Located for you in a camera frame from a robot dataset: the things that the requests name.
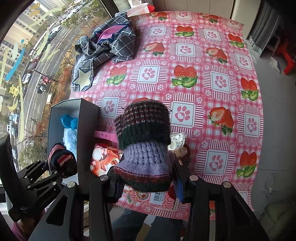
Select small dark striped sock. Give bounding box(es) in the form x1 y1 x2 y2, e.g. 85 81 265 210
48 143 78 178

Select light blue fluffy cloth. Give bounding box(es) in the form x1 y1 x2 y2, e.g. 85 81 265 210
63 128 77 158

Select cream polka dot scrunchie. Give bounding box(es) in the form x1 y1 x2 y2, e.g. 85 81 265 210
168 132 188 158

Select white power strip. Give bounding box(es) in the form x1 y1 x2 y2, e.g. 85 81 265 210
268 187 281 195

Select grey open cardboard box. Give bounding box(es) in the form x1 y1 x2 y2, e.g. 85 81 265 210
48 98 100 195

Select red patterned tissue box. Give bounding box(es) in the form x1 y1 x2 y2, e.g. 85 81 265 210
116 185 179 213

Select navy plaid folded garment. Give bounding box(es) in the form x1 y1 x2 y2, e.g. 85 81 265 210
70 11 136 92

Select pink strawberry paw tablecloth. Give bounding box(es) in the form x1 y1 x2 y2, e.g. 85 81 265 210
71 11 263 205

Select white slippers on floor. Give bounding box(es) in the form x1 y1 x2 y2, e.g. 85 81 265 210
269 56 281 74

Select red plastic stool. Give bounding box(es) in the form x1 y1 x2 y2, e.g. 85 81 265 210
275 40 295 75

